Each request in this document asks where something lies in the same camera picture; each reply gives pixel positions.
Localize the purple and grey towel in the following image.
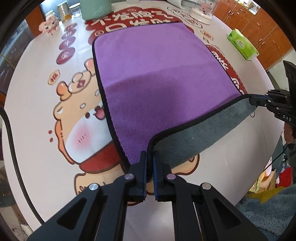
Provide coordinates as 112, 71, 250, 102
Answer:
92, 23, 256, 175

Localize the green tissue pack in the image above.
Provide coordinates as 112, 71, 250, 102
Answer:
227, 29, 259, 60

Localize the small glass jar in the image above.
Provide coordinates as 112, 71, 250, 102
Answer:
69, 3, 81, 18

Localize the glass dome ornament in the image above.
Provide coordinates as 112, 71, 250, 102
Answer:
189, 0, 219, 25

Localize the pink toy figurine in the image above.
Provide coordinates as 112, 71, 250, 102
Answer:
39, 15, 60, 36

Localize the metal tin can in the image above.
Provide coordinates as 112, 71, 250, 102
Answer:
57, 1, 71, 22

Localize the wooden cabinet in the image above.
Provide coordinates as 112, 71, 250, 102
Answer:
214, 0, 292, 70

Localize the teal ceramic jar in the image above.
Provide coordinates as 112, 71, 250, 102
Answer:
80, 0, 112, 21

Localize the printed cartoon tablecloth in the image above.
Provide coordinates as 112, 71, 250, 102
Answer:
2, 18, 283, 230

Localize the white water dispenser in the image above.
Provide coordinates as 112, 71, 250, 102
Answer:
167, 0, 197, 9

